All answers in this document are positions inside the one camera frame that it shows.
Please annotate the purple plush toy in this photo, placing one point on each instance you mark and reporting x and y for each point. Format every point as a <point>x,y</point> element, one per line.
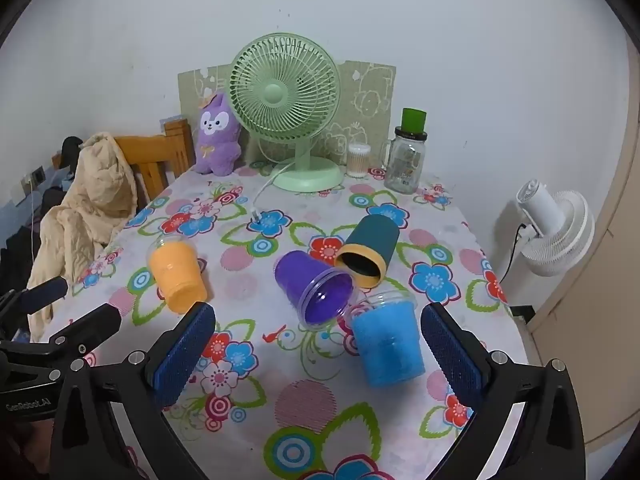
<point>215,146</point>

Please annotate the blue plastic cup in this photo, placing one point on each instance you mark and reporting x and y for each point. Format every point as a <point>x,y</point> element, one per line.
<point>389,347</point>

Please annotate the white standing fan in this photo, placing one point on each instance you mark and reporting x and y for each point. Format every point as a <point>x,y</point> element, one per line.
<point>542,210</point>

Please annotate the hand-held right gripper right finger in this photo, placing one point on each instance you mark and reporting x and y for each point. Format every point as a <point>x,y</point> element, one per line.
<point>452,357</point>

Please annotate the orange plastic cup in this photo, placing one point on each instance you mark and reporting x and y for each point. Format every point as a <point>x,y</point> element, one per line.
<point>177,275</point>

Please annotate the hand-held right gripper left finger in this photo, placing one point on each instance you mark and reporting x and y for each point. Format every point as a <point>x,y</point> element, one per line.
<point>184,357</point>

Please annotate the purple plastic cup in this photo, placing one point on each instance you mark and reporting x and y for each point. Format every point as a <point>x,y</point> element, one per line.
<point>299,280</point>

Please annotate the teal cup with yellow rim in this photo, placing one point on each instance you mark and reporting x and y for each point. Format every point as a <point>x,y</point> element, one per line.
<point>372,240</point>

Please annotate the green desk fan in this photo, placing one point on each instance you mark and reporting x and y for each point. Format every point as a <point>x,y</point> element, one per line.
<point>275,95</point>

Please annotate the green printed board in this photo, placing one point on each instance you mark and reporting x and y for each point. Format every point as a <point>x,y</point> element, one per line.
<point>366,105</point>

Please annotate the wall socket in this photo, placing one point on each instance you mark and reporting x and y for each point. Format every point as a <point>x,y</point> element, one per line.
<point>36,176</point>

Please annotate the dark cloth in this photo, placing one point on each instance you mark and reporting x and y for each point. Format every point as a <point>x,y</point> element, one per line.
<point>20,255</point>

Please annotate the beige quilted jacket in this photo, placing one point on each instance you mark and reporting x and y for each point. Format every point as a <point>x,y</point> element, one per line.
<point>85,210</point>

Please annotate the wooden chair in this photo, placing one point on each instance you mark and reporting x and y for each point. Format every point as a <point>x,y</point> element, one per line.
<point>160,155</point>

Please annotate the cotton swab container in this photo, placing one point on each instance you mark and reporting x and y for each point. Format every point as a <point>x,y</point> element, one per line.
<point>359,163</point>

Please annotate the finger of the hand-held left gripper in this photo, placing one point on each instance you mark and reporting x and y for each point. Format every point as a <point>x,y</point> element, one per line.
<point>97,324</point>
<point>47,294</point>

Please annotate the glass jar with green lid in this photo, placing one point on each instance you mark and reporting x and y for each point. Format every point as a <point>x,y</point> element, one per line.
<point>405,166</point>

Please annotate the floral tablecloth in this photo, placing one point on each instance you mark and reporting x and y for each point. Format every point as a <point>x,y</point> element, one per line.
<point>300,402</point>

